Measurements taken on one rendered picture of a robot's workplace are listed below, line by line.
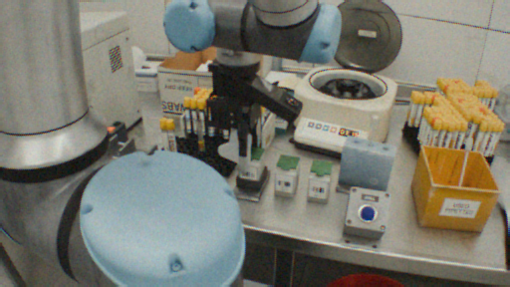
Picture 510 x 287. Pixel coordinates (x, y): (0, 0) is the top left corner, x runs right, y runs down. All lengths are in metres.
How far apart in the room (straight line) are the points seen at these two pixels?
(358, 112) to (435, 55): 0.43
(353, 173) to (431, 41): 0.57
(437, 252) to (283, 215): 0.29
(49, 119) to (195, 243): 0.15
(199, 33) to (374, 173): 0.44
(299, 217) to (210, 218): 0.45
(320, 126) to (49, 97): 0.68
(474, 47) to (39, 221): 1.14
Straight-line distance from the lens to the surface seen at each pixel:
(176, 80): 0.97
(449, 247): 0.71
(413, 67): 1.20
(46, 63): 0.29
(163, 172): 0.28
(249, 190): 0.72
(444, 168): 0.81
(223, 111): 0.65
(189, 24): 0.47
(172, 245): 0.24
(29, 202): 0.33
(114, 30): 0.92
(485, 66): 1.23
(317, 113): 0.87
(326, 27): 0.42
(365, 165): 0.73
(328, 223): 0.68
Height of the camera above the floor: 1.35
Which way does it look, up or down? 32 degrees down
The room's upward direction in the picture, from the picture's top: straight up
